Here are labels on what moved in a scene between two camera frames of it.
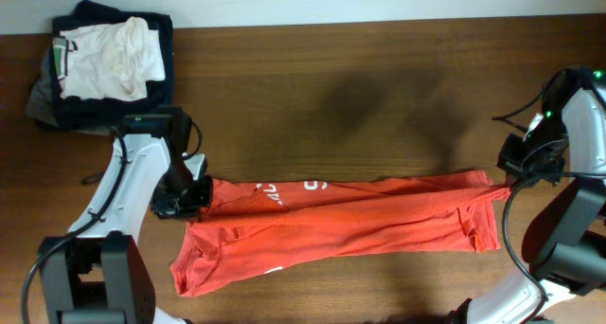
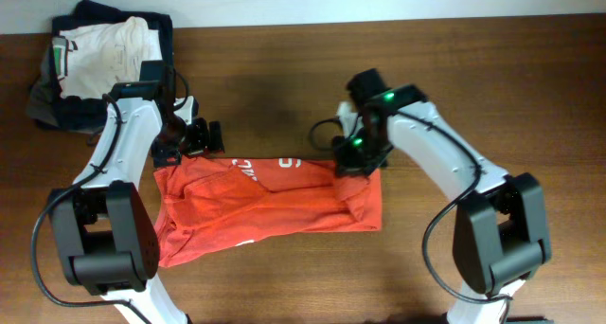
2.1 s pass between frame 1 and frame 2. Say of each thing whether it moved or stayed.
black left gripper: moved
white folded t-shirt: stayed
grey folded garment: stayed
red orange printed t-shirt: moved
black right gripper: moved
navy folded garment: stayed
